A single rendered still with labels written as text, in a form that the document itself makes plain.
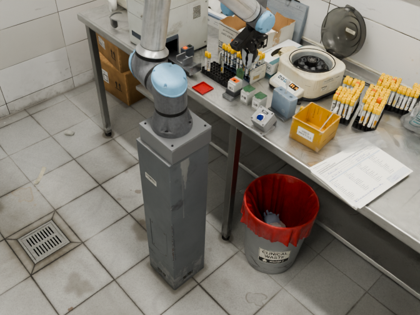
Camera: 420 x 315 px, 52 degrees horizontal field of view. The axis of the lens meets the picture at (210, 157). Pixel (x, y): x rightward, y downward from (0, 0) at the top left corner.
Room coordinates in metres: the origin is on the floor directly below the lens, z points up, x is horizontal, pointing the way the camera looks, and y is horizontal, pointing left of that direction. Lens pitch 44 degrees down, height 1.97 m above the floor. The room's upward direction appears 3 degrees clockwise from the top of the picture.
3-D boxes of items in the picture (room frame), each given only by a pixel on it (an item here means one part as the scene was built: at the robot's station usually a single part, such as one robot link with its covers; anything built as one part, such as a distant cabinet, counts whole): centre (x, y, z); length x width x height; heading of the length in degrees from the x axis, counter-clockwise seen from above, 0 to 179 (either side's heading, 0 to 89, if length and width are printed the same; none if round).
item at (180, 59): (1.74, 0.15, 0.92); 0.21 x 0.07 x 0.05; 45
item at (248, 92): (1.50, -0.15, 0.91); 0.05 x 0.04 x 0.07; 135
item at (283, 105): (1.43, -0.29, 0.92); 0.10 x 0.07 x 0.10; 37
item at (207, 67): (1.68, -0.03, 0.93); 0.17 x 0.09 x 0.11; 45
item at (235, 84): (1.54, -0.09, 0.92); 0.05 x 0.04 x 0.06; 135
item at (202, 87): (1.58, 0.05, 0.88); 0.07 x 0.07 x 0.01; 45
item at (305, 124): (1.29, -0.39, 0.93); 0.13 x 0.13 x 0.10; 50
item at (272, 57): (1.80, -0.31, 0.92); 0.24 x 0.12 x 0.10; 135
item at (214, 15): (2.23, 0.00, 0.94); 0.22 x 0.12 x 0.13; 49
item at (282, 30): (1.95, -0.20, 0.95); 0.29 x 0.25 x 0.15; 135
